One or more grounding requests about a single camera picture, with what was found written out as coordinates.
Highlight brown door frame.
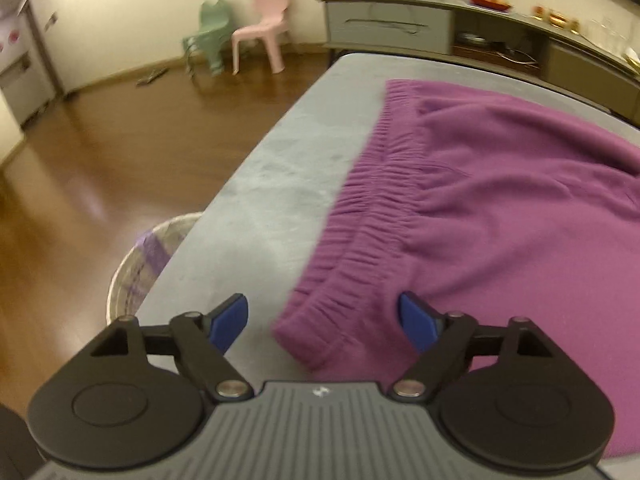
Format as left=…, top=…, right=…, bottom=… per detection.
left=22, top=1, right=67, bottom=103

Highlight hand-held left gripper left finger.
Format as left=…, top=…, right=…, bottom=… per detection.
left=90, top=294, right=253, bottom=403

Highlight black cable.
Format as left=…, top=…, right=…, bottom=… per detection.
left=347, top=0, right=428, bottom=35

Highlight pink plastic chair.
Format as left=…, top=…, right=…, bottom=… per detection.
left=231, top=0, right=292, bottom=76

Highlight white cable bundle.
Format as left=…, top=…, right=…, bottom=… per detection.
left=495, top=42, right=540, bottom=68

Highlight woven wicker basket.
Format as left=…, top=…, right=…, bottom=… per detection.
left=106, top=212, right=203, bottom=328

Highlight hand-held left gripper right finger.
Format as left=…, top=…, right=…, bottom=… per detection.
left=391, top=291, right=553, bottom=403

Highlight purple pants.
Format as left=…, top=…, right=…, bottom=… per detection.
left=272, top=78, right=640, bottom=461

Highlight green plastic chair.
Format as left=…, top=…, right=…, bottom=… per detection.
left=181, top=0, right=236, bottom=77

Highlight long grey tv cabinet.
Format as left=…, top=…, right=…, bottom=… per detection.
left=317, top=0, right=640, bottom=128

